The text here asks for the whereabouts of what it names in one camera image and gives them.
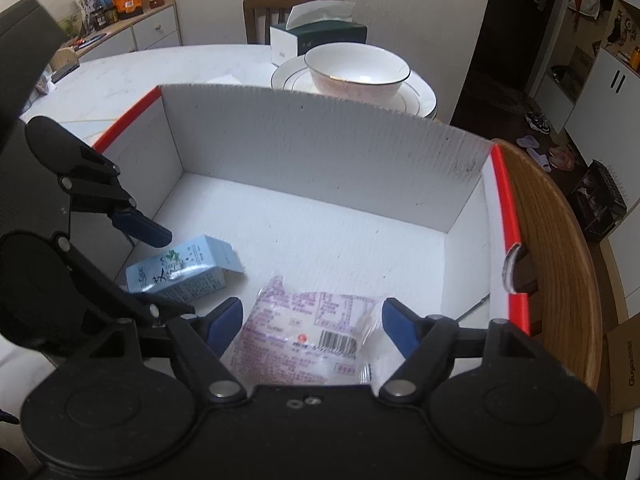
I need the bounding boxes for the light blue small carton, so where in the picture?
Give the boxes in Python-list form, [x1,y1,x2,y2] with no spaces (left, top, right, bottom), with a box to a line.
[126,235,243,304]

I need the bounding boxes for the red white cardboard box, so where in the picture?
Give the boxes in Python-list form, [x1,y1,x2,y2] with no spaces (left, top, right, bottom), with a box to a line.
[96,84,529,330]

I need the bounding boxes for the brown cardboard carton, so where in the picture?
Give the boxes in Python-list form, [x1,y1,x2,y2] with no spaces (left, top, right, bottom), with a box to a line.
[606,314,640,415]

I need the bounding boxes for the white side cabinet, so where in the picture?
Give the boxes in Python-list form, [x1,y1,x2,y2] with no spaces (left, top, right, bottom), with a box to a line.
[72,0,182,63]

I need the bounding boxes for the black shoe rack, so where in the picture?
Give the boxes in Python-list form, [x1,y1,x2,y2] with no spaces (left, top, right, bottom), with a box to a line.
[568,159,627,243]

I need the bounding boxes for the stack of white plates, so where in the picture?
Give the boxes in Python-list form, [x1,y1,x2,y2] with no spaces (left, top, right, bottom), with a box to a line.
[270,56,437,119]

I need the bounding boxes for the white green tissue box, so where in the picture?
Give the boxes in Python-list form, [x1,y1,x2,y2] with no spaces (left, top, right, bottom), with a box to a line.
[269,0,368,67]

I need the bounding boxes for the wooden chair far side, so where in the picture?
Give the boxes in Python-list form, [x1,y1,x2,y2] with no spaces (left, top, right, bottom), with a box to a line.
[242,0,318,44]

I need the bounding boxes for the white bowl gold rim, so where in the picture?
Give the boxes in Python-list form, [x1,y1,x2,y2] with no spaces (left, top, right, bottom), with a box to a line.
[304,42,411,105]

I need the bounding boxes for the white storage cabinets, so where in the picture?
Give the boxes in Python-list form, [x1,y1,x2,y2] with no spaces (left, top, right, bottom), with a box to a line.
[531,44,640,172]

